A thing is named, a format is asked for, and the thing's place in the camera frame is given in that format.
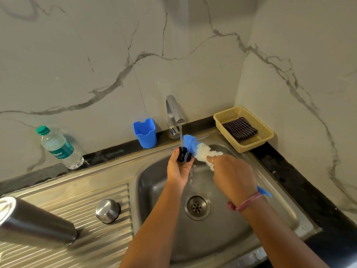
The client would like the steel cup cap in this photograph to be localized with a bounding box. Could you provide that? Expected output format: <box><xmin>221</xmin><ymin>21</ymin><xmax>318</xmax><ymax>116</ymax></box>
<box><xmin>96</xmin><ymin>198</ymin><xmax>121</xmax><ymax>224</ymax></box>

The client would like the stainless steel sink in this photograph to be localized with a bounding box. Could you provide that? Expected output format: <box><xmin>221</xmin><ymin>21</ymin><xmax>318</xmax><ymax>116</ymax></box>
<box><xmin>0</xmin><ymin>128</ymin><xmax>321</xmax><ymax>268</ymax></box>

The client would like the stainless steel flask body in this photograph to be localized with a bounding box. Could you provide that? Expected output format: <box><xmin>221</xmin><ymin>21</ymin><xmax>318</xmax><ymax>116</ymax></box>
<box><xmin>0</xmin><ymin>196</ymin><xmax>78</xmax><ymax>248</ymax></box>

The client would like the person's left hand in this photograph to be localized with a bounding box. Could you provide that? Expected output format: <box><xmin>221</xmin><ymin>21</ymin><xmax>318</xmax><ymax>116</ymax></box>
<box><xmin>167</xmin><ymin>147</ymin><xmax>195</xmax><ymax>190</ymax></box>

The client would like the black stopper lid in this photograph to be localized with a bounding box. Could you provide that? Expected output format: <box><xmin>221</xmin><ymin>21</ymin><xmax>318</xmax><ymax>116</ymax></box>
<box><xmin>177</xmin><ymin>146</ymin><xmax>193</xmax><ymax>163</ymax></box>

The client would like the yellow plastic basket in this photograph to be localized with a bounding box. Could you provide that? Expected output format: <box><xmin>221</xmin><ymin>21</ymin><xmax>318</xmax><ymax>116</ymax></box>
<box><xmin>213</xmin><ymin>106</ymin><xmax>275</xmax><ymax>153</ymax></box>

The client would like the person's right hand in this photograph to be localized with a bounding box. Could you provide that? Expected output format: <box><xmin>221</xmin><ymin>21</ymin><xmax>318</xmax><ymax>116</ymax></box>
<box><xmin>206</xmin><ymin>154</ymin><xmax>261</xmax><ymax>207</ymax></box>

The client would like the person's right forearm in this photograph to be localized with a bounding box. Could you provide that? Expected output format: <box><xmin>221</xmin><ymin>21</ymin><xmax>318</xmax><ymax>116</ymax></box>
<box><xmin>241</xmin><ymin>197</ymin><xmax>329</xmax><ymax>268</ymax></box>

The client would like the chrome faucet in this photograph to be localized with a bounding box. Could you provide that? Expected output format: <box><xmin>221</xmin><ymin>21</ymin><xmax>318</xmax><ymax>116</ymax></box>
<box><xmin>165</xmin><ymin>95</ymin><xmax>186</xmax><ymax>138</ymax></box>

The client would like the blue plastic brush holder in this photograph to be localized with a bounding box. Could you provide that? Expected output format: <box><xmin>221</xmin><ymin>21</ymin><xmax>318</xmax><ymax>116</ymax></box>
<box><xmin>133</xmin><ymin>118</ymin><xmax>158</xmax><ymax>149</ymax></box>

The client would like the dark checked cloth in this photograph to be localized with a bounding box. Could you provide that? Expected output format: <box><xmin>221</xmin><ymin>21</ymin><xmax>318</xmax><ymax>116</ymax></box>
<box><xmin>222</xmin><ymin>117</ymin><xmax>258</xmax><ymax>143</ymax></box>

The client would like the clear plastic water bottle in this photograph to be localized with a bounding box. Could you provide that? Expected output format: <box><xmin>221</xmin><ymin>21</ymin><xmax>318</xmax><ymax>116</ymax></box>
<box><xmin>36</xmin><ymin>125</ymin><xmax>85</xmax><ymax>170</ymax></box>

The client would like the blue white bottle brush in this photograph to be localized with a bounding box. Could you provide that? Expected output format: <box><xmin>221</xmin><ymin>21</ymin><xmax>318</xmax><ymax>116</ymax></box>
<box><xmin>183</xmin><ymin>134</ymin><xmax>273</xmax><ymax>198</ymax></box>

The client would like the pink thread bracelet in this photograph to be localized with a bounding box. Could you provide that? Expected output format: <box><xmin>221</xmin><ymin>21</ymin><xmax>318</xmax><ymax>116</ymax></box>
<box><xmin>226</xmin><ymin>192</ymin><xmax>264</xmax><ymax>213</ymax></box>

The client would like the person's left forearm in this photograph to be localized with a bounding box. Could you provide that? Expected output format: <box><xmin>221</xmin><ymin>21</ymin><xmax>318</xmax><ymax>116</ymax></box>
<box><xmin>120</xmin><ymin>182</ymin><xmax>184</xmax><ymax>268</ymax></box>

